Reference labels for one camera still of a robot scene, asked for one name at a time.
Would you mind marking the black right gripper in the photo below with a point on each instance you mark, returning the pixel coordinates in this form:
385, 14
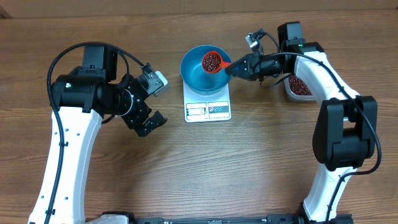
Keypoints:
250, 66

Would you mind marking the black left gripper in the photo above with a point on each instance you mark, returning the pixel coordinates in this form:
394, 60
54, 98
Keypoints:
137, 122

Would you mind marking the red measuring scoop blue handle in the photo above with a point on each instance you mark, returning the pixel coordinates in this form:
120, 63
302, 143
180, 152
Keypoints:
223, 64

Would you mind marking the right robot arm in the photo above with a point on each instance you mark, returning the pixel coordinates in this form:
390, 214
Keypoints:
344, 141

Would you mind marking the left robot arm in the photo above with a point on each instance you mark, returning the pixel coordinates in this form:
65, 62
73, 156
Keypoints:
82, 101

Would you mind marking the beans in red scoop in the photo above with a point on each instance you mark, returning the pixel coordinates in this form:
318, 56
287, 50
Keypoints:
211, 62

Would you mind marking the white kitchen scale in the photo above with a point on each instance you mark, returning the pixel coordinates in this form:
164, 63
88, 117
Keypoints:
200, 108

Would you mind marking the blue bowl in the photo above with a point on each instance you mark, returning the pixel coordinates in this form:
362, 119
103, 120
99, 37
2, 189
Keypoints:
194, 75

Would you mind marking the clear plastic container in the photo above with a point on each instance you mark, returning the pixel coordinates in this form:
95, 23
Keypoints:
295, 97

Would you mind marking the red adzuki beans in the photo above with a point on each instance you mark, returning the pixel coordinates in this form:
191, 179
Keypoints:
297, 86

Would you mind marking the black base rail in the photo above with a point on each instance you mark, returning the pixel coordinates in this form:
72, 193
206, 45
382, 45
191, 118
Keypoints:
123, 217

